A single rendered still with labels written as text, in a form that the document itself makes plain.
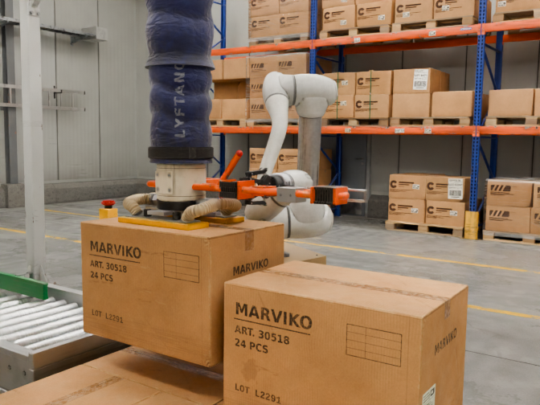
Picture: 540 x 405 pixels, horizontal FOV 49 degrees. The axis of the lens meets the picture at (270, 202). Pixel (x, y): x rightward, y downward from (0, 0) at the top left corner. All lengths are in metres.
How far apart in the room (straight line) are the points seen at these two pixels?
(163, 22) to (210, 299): 0.90
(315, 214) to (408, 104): 6.72
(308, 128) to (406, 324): 1.33
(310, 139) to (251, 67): 8.17
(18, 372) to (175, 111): 1.09
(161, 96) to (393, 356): 1.10
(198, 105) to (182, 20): 0.28
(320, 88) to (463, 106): 6.60
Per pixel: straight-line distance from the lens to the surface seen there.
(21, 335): 2.74
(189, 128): 2.01
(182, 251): 1.86
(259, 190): 1.86
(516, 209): 8.86
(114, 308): 2.13
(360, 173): 11.04
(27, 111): 5.61
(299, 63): 10.23
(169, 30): 2.03
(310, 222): 2.75
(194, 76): 2.03
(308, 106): 2.59
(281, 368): 1.73
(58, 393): 2.11
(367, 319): 1.55
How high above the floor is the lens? 1.36
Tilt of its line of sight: 6 degrees down
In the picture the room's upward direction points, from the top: 1 degrees clockwise
